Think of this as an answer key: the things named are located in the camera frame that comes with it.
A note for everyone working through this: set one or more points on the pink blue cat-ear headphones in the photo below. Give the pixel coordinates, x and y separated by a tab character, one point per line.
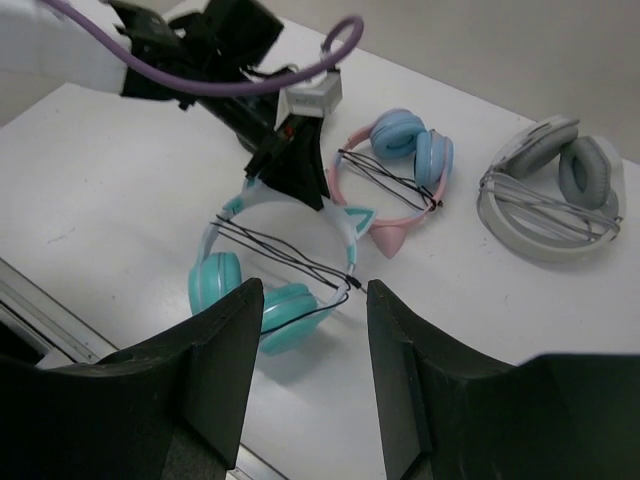
405	158

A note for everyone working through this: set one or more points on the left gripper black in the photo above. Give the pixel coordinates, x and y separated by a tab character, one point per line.
288	160

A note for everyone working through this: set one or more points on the aluminium rail at front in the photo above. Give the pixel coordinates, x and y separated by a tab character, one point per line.
50	330

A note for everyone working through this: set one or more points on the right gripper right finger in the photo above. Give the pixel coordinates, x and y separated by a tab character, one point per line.
448	411

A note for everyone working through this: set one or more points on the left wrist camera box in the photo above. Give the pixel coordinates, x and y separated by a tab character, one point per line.
317	100

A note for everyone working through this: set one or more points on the grey over-ear headphones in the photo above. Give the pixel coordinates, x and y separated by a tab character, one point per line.
552	194

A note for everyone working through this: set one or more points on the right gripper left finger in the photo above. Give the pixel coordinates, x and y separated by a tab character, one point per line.
150	390

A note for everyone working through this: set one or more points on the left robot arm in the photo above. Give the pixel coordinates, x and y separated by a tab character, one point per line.
206	57

